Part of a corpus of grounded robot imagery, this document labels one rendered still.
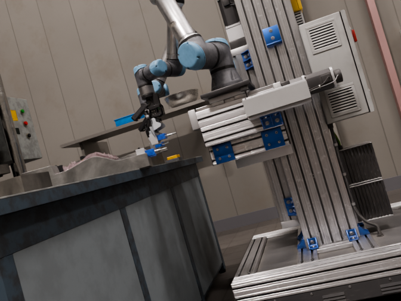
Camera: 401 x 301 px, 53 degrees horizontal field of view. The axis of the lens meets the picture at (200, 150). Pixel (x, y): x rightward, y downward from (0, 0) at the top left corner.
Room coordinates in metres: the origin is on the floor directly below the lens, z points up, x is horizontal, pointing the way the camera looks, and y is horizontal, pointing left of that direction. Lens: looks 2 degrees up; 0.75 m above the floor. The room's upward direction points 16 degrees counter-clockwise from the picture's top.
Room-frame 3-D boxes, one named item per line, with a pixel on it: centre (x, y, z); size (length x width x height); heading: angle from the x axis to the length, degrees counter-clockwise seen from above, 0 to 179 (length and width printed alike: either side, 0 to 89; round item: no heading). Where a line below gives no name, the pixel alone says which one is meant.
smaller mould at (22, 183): (1.34, 0.64, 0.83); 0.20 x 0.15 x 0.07; 77
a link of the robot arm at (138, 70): (2.01, 0.17, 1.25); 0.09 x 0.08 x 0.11; 46
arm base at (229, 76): (1.83, -0.20, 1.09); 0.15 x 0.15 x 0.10
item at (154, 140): (2.01, 0.16, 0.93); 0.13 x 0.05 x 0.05; 79
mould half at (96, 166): (1.76, 0.48, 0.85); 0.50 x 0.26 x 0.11; 94
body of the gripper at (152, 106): (2.01, 0.17, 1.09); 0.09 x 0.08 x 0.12; 79
